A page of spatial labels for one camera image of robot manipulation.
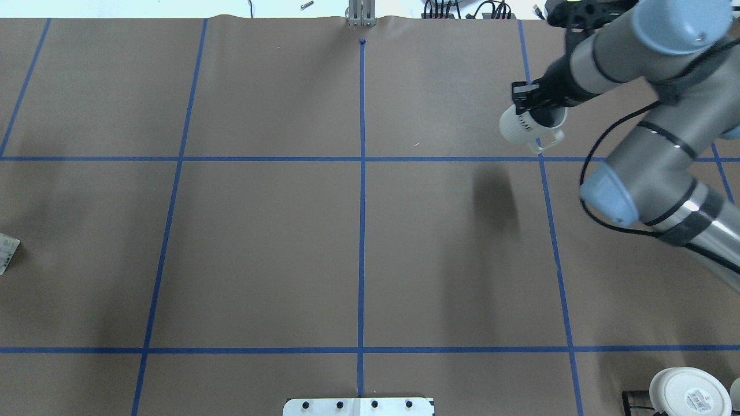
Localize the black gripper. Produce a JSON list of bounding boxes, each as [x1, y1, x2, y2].
[[511, 56, 585, 115]]

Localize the white mug grey inside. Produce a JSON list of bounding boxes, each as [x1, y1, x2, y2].
[[498, 105, 568, 154]]

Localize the milk carton green cap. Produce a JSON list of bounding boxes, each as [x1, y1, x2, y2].
[[0, 233, 21, 276]]

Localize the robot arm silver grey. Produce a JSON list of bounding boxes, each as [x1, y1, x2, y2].
[[499, 1, 739, 291]]

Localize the white mug upper on rack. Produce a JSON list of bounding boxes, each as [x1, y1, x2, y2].
[[729, 377, 740, 413]]

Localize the aluminium frame post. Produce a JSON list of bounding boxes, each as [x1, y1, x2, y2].
[[346, 0, 377, 27]]

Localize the black wire mug rack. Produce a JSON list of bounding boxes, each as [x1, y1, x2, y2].
[[621, 391, 664, 416]]

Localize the white pillar with base plate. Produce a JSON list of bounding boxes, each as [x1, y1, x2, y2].
[[282, 397, 436, 415]]

